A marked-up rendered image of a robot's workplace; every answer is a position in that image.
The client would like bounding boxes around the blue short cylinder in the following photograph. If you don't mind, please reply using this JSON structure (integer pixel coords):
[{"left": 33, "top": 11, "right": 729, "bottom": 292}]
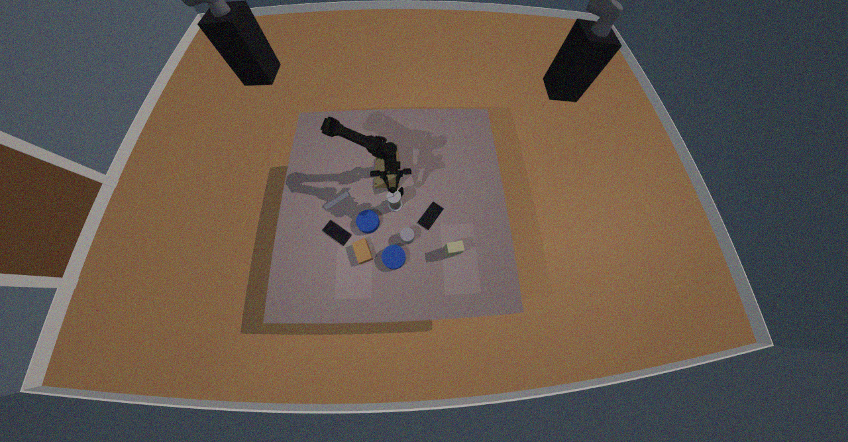
[
  {"left": 382, "top": 245, "right": 405, "bottom": 270},
  {"left": 356, "top": 210, "right": 380, "bottom": 234}
]

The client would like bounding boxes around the glass french press with plunger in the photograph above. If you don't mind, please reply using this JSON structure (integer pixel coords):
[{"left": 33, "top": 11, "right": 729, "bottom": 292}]
[{"left": 386, "top": 187, "right": 403, "bottom": 211}]

